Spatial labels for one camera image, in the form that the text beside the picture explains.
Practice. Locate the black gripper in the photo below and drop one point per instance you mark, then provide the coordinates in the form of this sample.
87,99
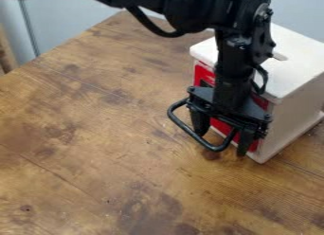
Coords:
228,102

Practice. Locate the black metal drawer handle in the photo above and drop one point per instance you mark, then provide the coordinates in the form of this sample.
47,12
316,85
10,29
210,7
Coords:
184,127

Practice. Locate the red drawer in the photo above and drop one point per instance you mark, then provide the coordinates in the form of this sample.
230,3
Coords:
204,79

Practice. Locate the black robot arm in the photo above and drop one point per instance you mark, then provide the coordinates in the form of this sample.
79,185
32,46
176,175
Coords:
242,25

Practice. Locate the white wooden box cabinet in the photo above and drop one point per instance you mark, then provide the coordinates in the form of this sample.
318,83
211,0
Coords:
294,96

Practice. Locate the wooden object at left edge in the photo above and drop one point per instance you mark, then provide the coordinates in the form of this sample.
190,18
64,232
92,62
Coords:
8,62

